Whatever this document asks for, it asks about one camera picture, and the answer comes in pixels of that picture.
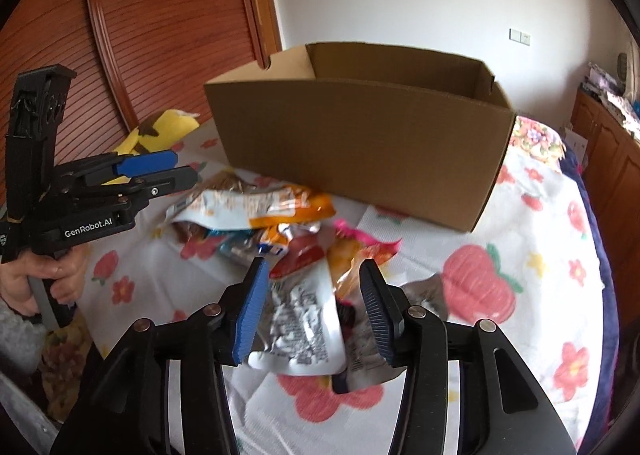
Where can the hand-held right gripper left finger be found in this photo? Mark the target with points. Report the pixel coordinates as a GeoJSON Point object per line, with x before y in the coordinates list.
{"type": "Point", "coordinates": [252, 315]}

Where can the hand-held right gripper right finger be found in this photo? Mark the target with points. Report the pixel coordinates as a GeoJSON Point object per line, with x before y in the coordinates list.
{"type": "Point", "coordinates": [372, 315]}

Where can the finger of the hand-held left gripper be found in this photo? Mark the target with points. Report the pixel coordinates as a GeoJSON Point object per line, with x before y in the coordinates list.
{"type": "Point", "coordinates": [165, 185]}
{"type": "Point", "coordinates": [145, 162]}

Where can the silver printed snack packet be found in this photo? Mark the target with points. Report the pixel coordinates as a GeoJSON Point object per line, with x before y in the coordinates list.
{"type": "Point", "coordinates": [305, 325]}

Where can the red topped clear snack packet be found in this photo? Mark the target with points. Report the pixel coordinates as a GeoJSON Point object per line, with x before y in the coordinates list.
{"type": "Point", "coordinates": [350, 260]}

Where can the silver orange foil packet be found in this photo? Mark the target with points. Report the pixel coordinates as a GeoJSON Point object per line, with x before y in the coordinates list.
{"type": "Point", "coordinates": [272, 235]}

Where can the brown cardboard box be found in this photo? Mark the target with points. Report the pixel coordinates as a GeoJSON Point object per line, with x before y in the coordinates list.
{"type": "Point", "coordinates": [350, 145]}

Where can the person's left hand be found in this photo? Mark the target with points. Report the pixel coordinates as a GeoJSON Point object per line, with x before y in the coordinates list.
{"type": "Point", "coordinates": [15, 285]}

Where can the brown snack packet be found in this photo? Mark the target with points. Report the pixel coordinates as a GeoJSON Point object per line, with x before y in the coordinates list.
{"type": "Point", "coordinates": [192, 233]}

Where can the plain silver snack packet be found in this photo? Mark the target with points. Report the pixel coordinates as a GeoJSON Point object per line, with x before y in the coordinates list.
{"type": "Point", "coordinates": [425, 292]}

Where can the white orange snack packet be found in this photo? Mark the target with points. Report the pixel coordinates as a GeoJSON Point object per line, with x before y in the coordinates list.
{"type": "Point", "coordinates": [225, 205]}

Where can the blue snack packet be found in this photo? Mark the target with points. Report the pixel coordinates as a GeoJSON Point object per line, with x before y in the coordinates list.
{"type": "Point", "coordinates": [235, 242]}

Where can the wooden wardrobe door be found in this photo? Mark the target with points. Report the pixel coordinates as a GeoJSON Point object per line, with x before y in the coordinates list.
{"type": "Point", "coordinates": [175, 10]}

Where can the floral strawberry bed sheet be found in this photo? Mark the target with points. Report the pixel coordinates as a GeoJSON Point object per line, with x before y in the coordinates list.
{"type": "Point", "coordinates": [540, 230]}

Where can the dark blue blanket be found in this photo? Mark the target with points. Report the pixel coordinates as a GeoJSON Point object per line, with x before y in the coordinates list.
{"type": "Point", "coordinates": [597, 245]}

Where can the floral patterned quilt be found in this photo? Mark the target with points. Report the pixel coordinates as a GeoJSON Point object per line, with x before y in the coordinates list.
{"type": "Point", "coordinates": [540, 140]}

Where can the wooden cabinet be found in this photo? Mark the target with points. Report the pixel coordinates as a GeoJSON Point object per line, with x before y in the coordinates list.
{"type": "Point", "coordinates": [610, 160]}

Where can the stack of papers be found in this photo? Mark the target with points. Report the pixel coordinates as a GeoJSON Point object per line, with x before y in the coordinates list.
{"type": "Point", "coordinates": [607, 90]}

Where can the grey oval object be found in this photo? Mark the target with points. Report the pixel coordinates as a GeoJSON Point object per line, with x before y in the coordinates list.
{"type": "Point", "coordinates": [623, 66]}

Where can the white wall switch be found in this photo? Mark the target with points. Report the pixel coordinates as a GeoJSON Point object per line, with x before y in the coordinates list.
{"type": "Point", "coordinates": [520, 35]}

